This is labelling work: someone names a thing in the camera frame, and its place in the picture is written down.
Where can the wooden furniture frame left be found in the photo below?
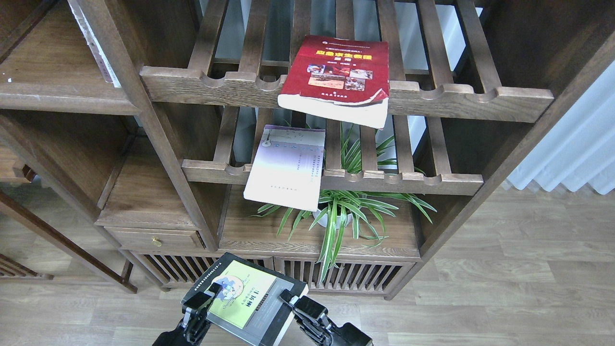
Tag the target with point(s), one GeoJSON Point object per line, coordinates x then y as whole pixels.
{"type": "Point", "coordinates": [15, 170]}

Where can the white upright book spine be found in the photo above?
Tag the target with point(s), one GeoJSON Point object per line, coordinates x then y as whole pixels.
{"type": "Point", "coordinates": [94, 45]}

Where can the white pleated curtain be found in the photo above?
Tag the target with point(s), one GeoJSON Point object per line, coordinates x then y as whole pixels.
{"type": "Point", "coordinates": [580, 149]}

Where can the green grey black-edged book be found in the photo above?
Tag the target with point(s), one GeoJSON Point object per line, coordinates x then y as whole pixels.
{"type": "Point", "coordinates": [250, 308]}

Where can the white lavender paperback book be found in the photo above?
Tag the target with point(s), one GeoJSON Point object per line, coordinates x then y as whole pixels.
{"type": "Point", "coordinates": [286, 170]}

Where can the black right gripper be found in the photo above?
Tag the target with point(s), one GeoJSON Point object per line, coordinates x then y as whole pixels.
{"type": "Point", "coordinates": [314, 321]}

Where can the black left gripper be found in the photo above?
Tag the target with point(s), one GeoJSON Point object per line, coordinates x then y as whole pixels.
{"type": "Point", "coordinates": [193, 327]}

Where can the green spider plant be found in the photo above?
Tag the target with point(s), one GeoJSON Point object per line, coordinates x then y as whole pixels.
{"type": "Point", "coordinates": [338, 210]}

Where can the red paperback book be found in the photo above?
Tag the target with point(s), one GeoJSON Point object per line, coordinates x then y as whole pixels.
{"type": "Point", "coordinates": [339, 79]}

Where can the dark wooden bookshelf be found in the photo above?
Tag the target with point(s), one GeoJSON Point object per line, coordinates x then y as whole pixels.
{"type": "Point", "coordinates": [474, 86]}

